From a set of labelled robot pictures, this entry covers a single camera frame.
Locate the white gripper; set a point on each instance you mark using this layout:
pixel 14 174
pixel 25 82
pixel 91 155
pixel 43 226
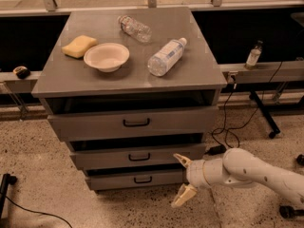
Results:
pixel 196 174

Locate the grey bottom drawer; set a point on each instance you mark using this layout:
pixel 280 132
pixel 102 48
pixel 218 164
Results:
pixel 135 177

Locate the grey drawer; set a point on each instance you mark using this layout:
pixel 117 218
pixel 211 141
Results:
pixel 135 177
pixel 135 156
pixel 132 123

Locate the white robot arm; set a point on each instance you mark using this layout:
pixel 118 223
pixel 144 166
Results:
pixel 238 168

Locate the grey middle drawer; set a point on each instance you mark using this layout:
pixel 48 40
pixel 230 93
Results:
pixel 135 156

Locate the grey top drawer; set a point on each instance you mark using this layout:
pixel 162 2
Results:
pixel 132 123

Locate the grey drawer cabinet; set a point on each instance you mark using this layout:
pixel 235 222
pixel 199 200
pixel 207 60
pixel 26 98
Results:
pixel 69 86

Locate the black power adapter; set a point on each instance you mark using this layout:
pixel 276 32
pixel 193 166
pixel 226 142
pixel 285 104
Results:
pixel 219 149

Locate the labelled clear water bottle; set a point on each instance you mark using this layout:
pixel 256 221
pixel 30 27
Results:
pixel 162 61

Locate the small bottle on ledge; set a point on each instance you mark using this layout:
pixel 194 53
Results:
pixel 254 55

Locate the white paper bowl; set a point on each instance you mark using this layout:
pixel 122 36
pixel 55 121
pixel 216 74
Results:
pixel 107 57

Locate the clear crumpled plastic bottle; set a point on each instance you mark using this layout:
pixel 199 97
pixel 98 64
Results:
pixel 135 29

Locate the yellow sponge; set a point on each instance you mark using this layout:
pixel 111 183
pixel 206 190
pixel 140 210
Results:
pixel 78 47

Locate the black stand bottom left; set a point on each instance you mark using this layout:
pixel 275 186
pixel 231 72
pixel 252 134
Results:
pixel 7 180

